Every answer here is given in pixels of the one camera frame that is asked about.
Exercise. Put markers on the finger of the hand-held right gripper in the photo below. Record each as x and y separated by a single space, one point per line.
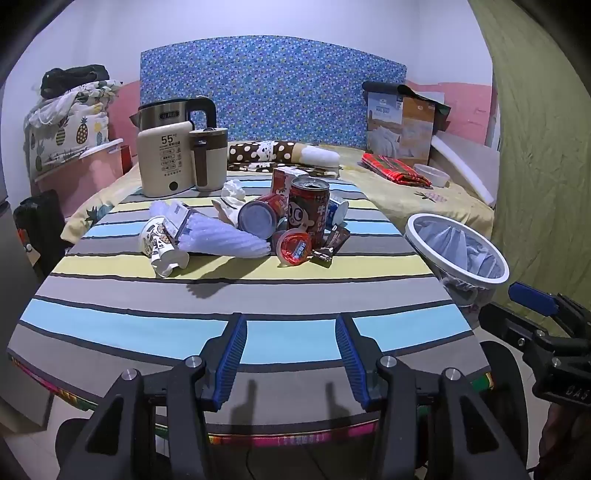
531 297
505 321

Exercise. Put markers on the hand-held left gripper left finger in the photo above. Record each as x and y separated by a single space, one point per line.
228 364

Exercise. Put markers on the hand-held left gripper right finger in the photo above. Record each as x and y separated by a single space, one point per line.
353 364

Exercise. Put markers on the white trash bin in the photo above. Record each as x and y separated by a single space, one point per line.
415 235

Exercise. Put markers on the dark brown snack wrapper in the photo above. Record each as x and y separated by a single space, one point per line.
334 240

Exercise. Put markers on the lilac ribbed plastic package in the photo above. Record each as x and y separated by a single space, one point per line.
221 237

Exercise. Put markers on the red jelly cup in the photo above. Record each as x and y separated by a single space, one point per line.
293 247

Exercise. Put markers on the patterned paper cup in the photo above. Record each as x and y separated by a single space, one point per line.
159 244

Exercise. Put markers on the red drink can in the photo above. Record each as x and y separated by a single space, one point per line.
307 207
258 217

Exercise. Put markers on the white leaf print bag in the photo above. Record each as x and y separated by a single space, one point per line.
224 212

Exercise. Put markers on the white tissue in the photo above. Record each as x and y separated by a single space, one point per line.
233 190

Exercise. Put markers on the pink drink carton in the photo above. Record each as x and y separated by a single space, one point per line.
281 180

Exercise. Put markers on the striped tablecloth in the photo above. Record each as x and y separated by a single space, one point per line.
184 314

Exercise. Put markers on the translucent bin liner bag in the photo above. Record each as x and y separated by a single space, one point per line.
455 247

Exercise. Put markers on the green curtain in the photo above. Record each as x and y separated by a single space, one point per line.
540 152

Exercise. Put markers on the white foam board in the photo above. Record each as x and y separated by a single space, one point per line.
471 161

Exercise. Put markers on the yellow pineapple bedsheet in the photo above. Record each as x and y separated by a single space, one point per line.
406 203

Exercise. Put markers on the white plastic bowl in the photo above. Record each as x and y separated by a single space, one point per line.
431 175

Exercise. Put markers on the red plaid cloth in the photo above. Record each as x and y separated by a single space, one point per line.
392 168

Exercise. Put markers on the brown polka-dot folded blanket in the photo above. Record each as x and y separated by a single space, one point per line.
258 167

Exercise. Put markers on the white brown thermos kettle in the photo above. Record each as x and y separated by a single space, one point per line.
210 161

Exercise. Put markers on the quilt packaging box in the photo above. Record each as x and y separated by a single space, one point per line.
399 124

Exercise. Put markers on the steel and beige electric kettle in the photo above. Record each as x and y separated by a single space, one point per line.
164 157

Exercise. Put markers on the black suitcase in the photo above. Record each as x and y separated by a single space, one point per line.
39 226

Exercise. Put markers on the pink storage box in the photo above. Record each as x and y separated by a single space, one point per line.
83 180

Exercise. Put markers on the pineapple print bedding bag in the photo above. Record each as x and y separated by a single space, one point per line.
69 129

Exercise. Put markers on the blue floral headboard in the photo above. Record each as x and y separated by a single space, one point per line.
277 83

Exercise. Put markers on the black bag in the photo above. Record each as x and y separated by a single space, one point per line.
74 81

